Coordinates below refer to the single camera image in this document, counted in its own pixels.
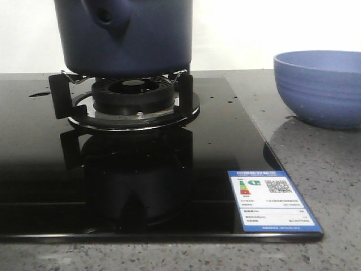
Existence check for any light blue ribbed bowl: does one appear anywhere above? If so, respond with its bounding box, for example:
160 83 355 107
274 50 360 129

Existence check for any blue white energy label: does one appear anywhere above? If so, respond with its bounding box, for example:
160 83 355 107
228 171 322 233

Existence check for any black round gas burner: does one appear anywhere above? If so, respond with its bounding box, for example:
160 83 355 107
91 79 175 116

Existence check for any black glass gas stove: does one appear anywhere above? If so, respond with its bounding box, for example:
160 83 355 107
1 78 323 243

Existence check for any dark blue cooking pot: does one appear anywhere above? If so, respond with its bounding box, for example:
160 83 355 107
54 1 193 78

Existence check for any black metal pot support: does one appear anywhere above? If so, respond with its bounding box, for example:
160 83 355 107
49 70 200 133

